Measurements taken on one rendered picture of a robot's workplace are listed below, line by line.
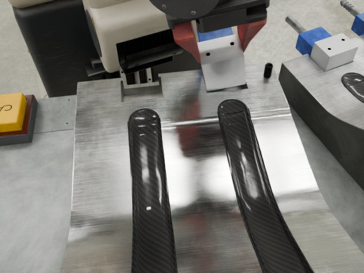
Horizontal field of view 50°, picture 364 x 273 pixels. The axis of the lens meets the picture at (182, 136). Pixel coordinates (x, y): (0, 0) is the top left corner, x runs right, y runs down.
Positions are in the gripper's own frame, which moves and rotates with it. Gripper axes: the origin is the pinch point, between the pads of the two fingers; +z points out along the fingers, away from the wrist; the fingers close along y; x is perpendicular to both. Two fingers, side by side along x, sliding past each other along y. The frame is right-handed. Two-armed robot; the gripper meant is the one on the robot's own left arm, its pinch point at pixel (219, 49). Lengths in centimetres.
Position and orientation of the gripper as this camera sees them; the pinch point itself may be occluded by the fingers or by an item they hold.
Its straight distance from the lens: 48.2
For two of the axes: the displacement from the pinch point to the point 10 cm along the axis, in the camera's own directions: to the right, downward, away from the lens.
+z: 1.6, 4.9, 8.6
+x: -1.4, -8.5, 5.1
